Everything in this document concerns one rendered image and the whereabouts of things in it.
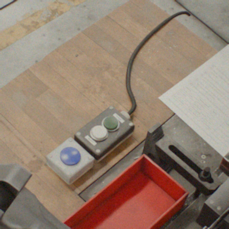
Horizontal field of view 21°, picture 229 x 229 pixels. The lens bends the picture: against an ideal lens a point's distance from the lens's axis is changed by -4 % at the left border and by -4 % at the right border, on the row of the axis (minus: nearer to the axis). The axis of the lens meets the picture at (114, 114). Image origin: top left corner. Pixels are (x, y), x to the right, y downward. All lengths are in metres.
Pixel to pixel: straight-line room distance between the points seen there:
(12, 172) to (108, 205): 0.50
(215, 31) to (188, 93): 1.43
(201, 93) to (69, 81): 0.29
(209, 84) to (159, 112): 0.14
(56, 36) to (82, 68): 1.28
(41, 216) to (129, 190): 0.52
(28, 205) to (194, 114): 0.69
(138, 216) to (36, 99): 0.34
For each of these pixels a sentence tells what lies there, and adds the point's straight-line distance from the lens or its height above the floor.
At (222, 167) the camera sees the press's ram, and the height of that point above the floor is 1.12.
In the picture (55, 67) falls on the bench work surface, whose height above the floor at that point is 0.90.
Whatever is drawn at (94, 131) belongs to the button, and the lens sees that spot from 1.26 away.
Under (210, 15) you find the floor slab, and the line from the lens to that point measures 2.88.
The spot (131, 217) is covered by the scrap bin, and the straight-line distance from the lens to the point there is 1.21.
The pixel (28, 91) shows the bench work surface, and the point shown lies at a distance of 1.36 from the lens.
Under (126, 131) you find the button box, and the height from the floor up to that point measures 0.93.
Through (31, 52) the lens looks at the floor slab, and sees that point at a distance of 2.61.
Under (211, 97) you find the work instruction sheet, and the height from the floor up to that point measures 0.90.
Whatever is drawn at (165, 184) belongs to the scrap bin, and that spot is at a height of 0.93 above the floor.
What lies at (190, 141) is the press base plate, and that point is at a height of 0.90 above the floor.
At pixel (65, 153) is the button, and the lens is 1.23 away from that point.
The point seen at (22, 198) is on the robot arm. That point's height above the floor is 1.33.
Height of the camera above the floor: 1.99
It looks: 55 degrees down
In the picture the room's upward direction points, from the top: 9 degrees clockwise
